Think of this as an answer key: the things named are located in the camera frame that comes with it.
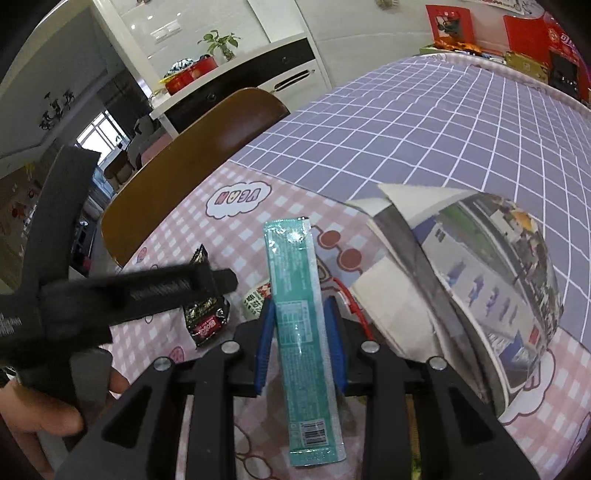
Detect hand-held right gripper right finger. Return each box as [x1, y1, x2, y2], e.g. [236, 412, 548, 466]
[323, 295, 539, 480]

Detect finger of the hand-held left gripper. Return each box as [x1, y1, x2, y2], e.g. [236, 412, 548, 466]
[104, 264, 238, 326]
[21, 147, 100, 291]

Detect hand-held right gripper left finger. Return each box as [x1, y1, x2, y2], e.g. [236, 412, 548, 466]
[55, 300, 278, 480]

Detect long teal packet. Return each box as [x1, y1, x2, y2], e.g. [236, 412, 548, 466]
[263, 216, 347, 468]

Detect green white small wrapper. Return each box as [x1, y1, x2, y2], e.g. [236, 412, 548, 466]
[243, 282, 273, 319]

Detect magazine paper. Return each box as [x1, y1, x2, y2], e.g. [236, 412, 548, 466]
[346, 183, 565, 425]

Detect person's left hand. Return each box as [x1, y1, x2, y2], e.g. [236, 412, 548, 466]
[0, 369, 131, 480]

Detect pink checked tablecloth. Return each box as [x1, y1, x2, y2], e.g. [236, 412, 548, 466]
[69, 159, 591, 480]

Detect black chandelier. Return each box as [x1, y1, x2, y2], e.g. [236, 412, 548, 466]
[39, 90, 77, 132]

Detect brown wooden chair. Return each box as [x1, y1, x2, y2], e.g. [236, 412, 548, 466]
[100, 88, 291, 268]

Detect dark patterned cloth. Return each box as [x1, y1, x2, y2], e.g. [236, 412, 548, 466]
[164, 58, 197, 79]

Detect red round tin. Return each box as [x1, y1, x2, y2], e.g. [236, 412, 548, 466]
[165, 55, 219, 95]

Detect white sideboard cabinet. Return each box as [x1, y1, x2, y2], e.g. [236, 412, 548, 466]
[150, 32, 333, 139]

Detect green potted plant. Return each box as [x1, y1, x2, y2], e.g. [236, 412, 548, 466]
[198, 30, 241, 63]

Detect purple grid tablecloth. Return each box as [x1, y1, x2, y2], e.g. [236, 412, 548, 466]
[228, 52, 591, 333]

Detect yellow green flat boxes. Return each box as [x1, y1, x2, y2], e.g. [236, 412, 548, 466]
[419, 39, 550, 84]

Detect red gift box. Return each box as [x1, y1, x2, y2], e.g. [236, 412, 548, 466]
[426, 4, 476, 43]

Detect black box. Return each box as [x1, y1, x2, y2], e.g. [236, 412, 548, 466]
[549, 53, 581, 97]

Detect red gift bags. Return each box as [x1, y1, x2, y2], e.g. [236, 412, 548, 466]
[502, 14, 591, 100]

